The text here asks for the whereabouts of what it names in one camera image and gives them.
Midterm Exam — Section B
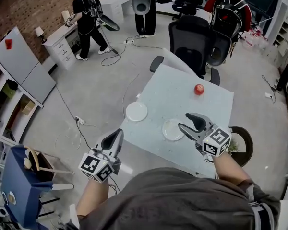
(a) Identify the person's gray t-shirt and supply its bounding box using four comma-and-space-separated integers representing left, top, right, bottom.
64, 167, 282, 230

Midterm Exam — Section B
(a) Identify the white open shelving unit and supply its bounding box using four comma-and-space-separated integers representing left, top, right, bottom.
0, 49, 44, 145

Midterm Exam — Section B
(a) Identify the person's right forearm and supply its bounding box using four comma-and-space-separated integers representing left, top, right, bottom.
212, 152, 252, 186

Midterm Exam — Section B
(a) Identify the white round plate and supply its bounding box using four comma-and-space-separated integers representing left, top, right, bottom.
125, 101, 149, 123
162, 118, 186, 142

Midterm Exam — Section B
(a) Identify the small table lamp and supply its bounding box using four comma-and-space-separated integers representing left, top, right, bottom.
35, 26, 48, 44

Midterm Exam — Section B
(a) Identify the person's left forearm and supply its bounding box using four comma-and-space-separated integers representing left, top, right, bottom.
76, 177, 110, 219

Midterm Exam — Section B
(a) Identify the cardboard box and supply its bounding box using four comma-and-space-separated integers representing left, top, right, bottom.
20, 101, 36, 116

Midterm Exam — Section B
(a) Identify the pile of clear plastic jugs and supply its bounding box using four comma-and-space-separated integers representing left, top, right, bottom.
241, 29, 267, 48

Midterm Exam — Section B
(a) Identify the black mesh office chair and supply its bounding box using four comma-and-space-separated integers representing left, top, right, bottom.
149, 15, 221, 86

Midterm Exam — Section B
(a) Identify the blue table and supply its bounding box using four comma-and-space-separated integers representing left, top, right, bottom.
1, 144, 54, 229

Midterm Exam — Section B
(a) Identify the white cubby shelf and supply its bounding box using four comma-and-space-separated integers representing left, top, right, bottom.
264, 2, 288, 57

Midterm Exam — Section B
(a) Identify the wooden chair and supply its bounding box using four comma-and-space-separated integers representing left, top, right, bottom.
24, 146, 75, 191

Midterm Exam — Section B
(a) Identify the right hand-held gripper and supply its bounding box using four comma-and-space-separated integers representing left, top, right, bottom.
178, 112, 232, 158

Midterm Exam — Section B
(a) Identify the white desk with drawers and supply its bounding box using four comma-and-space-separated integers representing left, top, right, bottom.
42, 20, 82, 71

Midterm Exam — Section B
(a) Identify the black backpack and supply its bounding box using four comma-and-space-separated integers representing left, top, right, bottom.
86, 0, 104, 18
210, 3, 243, 38

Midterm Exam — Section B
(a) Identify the white arched hutch desk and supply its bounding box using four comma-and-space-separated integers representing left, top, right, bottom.
87, 0, 133, 25

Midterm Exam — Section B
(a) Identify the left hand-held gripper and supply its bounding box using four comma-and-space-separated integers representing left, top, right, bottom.
78, 128, 125, 184

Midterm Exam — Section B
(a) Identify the black floor cable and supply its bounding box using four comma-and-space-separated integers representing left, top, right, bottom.
100, 25, 128, 67
55, 86, 92, 150

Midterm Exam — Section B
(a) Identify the green box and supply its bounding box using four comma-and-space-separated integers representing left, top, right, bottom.
2, 84, 15, 98

